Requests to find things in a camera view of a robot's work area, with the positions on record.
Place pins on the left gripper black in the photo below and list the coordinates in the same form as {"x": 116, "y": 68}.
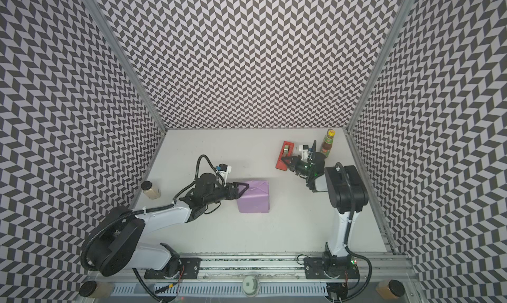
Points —
{"x": 237, "y": 193}

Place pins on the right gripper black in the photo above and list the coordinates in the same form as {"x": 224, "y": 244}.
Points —
{"x": 295, "y": 162}

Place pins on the pink wrapping paper sheet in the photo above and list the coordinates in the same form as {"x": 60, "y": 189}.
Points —
{"x": 256, "y": 198}

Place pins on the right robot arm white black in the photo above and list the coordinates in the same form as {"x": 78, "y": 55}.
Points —
{"x": 347, "y": 195}

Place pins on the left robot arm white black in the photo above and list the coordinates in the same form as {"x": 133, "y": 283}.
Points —
{"x": 115, "y": 244}

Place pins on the red tape dispenser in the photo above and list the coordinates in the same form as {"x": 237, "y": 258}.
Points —
{"x": 286, "y": 150}

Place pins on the green sauce bottle yellow cap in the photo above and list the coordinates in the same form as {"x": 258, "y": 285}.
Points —
{"x": 327, "y": 142}

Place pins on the small jar black lid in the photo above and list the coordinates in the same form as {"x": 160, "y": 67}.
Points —
{"x": 150, "y": 190}

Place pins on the round white button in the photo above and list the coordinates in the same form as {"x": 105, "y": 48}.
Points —
{"x": 251, "y": 286}

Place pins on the right corner jar black lid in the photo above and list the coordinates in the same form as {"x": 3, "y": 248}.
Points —
{"x": 390, "y": 289}

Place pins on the corner jar black lid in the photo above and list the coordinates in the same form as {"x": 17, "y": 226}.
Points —
{"x": 390, "y": 289}
{"x": 96, "y": 290}

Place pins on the left corner jar black lid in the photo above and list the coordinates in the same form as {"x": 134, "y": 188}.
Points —
{"x": 96, "y": 290}

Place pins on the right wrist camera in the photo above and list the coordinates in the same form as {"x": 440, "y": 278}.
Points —
{"x": 304, "y": 151}

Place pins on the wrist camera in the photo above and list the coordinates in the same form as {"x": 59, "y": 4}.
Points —
{"x": 304, "y": 151}
{"x": 223, "y": 170}

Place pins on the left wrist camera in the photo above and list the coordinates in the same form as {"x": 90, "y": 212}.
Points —
{"x": 223, "y": 170}

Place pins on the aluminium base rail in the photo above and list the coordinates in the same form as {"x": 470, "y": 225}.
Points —
{"x": 286, "y": 267}

